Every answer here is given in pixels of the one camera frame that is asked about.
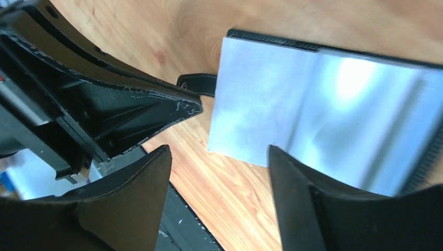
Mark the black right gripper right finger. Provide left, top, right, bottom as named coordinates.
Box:
left=268, top=145, right=442, bottom=250

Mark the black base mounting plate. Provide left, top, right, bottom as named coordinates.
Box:
left=114, top=145, right=222, bottom=251

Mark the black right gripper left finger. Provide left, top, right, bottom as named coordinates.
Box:
left=1, top=145, right=172, bottom=250

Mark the black leather card holder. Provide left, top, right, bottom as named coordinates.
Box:
left=177, top=29, right=442, bottom=196

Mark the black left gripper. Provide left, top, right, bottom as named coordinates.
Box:
left=1, top=1, right=203, bottom=179

